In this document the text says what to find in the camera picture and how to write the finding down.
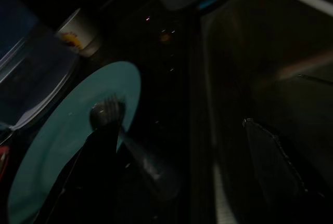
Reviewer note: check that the steel kitchen sink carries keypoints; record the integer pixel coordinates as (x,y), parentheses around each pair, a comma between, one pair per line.
(260,57)

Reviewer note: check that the teal round plate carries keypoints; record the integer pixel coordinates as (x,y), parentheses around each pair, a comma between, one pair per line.
(65,130)

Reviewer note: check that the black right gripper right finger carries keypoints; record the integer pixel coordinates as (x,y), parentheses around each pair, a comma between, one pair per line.
(270,172)

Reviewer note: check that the clear plastic container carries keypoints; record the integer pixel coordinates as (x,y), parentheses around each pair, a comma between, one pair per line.
(33,78)

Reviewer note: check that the white cup with yellow print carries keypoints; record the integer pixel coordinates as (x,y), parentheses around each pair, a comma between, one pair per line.
(80,31)

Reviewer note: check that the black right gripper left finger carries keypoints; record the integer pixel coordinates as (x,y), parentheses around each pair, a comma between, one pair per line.
(88,177)

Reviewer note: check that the red packet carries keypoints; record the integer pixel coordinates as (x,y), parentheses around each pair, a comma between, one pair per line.
(4,163)

